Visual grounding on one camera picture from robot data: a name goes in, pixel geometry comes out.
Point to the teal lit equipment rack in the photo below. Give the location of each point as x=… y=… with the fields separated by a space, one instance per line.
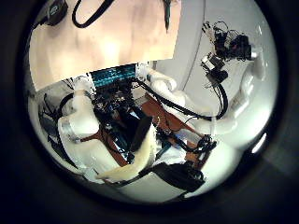
x=113 y=76

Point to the black device with label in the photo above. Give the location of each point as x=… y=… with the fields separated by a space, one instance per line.
x=56 y=12

